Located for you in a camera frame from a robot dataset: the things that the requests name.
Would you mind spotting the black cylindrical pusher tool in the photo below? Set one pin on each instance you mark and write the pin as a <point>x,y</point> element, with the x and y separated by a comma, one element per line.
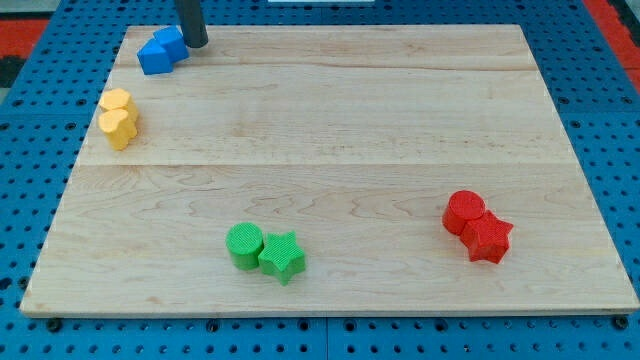
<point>192,23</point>

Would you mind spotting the blue cube block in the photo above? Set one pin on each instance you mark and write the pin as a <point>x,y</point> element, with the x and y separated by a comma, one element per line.
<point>172,41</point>

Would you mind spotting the red star block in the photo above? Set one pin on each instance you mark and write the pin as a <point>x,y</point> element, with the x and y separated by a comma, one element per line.
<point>486,238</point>

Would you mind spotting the green star block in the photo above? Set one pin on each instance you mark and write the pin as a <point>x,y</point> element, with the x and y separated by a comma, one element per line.
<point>282,257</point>

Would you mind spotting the wooden board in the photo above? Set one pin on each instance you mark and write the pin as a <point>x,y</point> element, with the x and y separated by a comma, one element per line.
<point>354,137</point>

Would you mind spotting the yellow hexagon block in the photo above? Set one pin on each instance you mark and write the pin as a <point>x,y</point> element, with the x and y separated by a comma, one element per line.
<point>118,98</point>

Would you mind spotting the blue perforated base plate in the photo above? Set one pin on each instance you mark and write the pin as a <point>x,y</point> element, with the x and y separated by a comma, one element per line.
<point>47,111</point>

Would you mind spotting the green cylinder block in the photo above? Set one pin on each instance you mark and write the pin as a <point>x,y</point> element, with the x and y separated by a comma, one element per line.
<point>244,242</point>

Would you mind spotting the blue wedge block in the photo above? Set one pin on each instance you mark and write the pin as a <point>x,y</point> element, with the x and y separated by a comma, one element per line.
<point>154,59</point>

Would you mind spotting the red cylinder block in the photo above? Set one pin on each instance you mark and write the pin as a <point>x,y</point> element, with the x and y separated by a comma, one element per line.
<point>462,207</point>

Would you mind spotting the yellow heart block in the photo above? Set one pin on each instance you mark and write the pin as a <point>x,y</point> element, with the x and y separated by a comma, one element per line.
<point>119,127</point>

